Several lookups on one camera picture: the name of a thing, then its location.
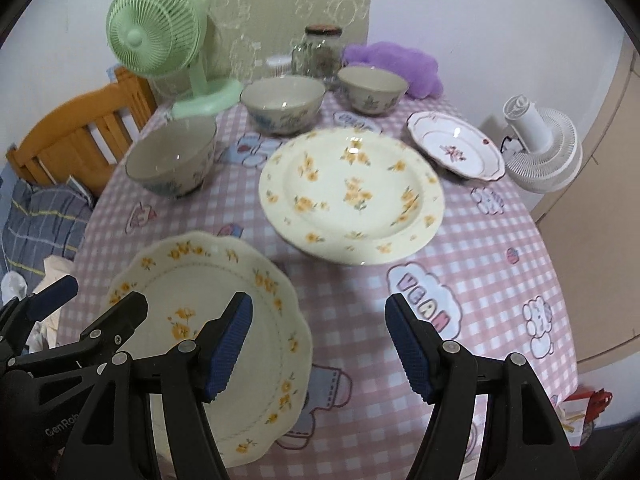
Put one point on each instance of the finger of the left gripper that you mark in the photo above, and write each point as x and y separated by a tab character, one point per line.
37	306
101	340

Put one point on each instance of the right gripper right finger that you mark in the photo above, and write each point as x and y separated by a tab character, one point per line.
523	436

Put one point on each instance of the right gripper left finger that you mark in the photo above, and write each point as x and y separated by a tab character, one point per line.
186	377

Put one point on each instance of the ceramic floral bowl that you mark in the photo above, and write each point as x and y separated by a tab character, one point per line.
371	90
174	160
283	105

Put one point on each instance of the large yellow floral plate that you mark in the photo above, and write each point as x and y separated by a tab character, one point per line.
352	196

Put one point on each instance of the white red-rimmed plate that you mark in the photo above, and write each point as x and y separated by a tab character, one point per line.
456	146

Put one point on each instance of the white plastic bag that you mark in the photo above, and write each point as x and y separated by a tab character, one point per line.
13	285

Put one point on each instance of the peach cloth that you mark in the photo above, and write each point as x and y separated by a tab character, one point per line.
56	267

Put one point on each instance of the red packaging bag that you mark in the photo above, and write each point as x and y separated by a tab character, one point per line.
578	413

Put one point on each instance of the grey plaid pillow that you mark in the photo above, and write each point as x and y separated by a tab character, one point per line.
43	222

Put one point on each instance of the wooden bed headboard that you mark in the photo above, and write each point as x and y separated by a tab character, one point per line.
85	137

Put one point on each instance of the white floor fan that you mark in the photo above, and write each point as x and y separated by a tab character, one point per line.
548	156

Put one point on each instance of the green desk fan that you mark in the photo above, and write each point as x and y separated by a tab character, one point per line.
161	38

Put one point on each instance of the cotton swab container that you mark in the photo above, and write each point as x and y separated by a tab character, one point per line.
279	65

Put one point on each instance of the green patterned cardboard panel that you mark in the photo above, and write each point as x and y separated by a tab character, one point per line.
242	34

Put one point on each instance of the glass jar with lid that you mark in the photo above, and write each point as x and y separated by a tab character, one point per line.
319	54

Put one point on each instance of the purple plush toy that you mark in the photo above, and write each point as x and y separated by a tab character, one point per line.
418	68

